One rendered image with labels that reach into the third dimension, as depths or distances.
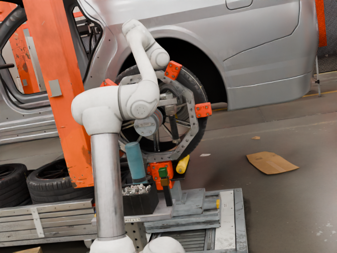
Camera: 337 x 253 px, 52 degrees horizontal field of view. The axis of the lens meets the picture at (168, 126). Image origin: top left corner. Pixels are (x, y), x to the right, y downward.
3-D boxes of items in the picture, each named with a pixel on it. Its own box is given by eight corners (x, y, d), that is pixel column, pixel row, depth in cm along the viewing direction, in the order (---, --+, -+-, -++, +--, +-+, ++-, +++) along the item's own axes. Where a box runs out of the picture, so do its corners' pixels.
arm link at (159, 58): (168, 59, 186) (153, 40, 182) (177, 59, 171) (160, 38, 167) (154, 73, 185) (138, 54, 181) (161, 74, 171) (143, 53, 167)
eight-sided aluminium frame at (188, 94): (203, 153, 212) (188, 65, 200) (203, 156, 206) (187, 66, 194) (120, 163, 223) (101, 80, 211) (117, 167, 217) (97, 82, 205)
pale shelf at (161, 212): (176, 203, 188) (175, 198, 187) (171, 219, 172) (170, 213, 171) (103, 211, 197) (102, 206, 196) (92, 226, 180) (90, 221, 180)
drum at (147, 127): (166, 126, 212) (161, 104, 209) (159, 135, 192) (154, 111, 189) (144, 129, 215) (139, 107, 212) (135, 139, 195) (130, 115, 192)
